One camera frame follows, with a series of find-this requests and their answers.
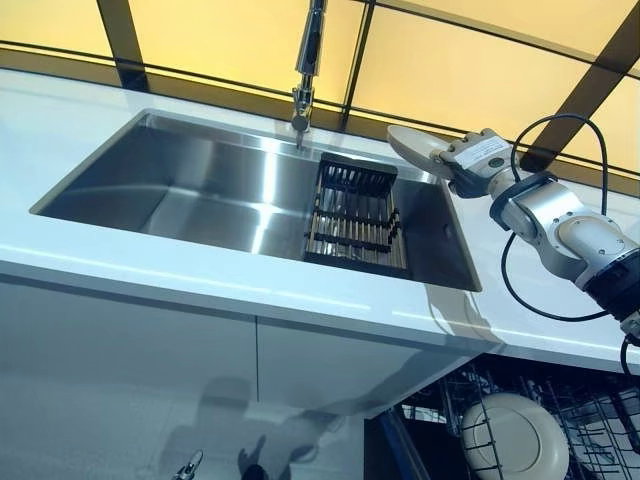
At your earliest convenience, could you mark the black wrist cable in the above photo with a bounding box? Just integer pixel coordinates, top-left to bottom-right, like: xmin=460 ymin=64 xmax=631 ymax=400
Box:
xmin=501 ymin=114 xmax=640 ymax=377

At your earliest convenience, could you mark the black sink dish rack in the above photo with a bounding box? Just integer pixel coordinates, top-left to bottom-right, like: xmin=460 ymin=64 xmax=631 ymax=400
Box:
xmin=302 ymin=152 xmax=404 ymax=277

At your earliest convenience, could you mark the white cabinet door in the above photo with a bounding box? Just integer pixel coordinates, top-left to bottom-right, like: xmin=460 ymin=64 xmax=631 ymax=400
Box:
xmin=0 ymin=274 xmax=262 ymax=480
xmin=254 ymin=312 xmax=477 ymax=480

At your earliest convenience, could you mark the stainless steel sink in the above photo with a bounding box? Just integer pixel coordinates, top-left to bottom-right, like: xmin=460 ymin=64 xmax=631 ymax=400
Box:
xmin=29 ymin=107 xmax=484 ymax=294

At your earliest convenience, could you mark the cream round plate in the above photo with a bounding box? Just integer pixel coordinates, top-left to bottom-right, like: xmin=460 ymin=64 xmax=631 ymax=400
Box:
xmin=387 ymin=124 xmax=454 ymax=176
xmin=460 ymin=392 xmax=571 ymax=480

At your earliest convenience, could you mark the dishwasher wire rack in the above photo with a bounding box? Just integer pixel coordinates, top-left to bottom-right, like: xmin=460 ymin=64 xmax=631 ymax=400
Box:
xmin=439 ymin=364 xmax=640 ymax=480

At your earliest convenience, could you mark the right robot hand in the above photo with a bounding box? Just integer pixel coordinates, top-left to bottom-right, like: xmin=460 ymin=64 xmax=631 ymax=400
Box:
xmin=427 ymin=128 xmax=521 ymax=199

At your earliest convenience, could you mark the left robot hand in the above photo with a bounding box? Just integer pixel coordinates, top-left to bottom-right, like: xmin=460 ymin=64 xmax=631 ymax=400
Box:
xmin=172 ymin=448 xmax=205 ymax=480

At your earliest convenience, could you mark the black built-in dishwasher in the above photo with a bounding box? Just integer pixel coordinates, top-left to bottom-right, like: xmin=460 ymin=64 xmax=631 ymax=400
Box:
xmin=364 ymin=349 xmax=640 ymax=480

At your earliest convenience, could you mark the chrome kitchen faucet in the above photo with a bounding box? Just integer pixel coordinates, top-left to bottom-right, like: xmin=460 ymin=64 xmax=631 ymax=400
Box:
xmin=290 ymin=0 xmax=329 ymax=149

